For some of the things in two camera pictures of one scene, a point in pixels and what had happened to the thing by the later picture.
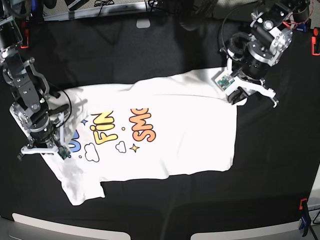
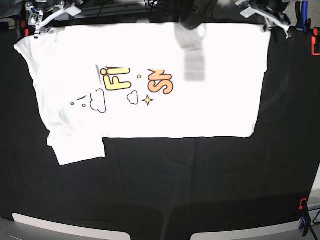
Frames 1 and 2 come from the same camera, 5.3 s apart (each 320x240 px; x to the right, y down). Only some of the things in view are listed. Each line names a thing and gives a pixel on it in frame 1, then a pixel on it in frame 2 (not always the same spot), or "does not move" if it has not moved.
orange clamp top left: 26,36 does not move
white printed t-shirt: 175,123 to 92,82
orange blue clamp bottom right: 305,223 does not move
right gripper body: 250,65 to 272,11
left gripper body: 46,137 to 42,11
